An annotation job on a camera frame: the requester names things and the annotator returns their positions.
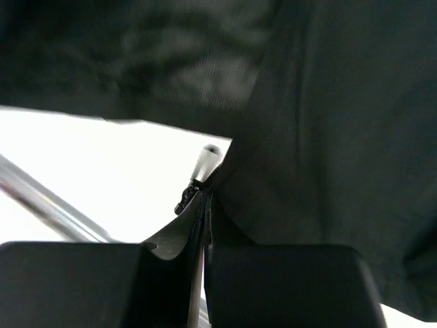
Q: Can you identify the black zip jacket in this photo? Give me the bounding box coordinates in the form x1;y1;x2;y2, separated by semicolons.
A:
1;1;436;322

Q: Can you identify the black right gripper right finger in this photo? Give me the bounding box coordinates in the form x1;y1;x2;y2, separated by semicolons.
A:
205;245;386;327

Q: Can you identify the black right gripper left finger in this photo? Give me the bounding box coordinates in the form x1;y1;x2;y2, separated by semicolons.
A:
1;242;200;327

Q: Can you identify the aluminium front table rail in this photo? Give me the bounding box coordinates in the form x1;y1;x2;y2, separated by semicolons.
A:
1;156;115;243

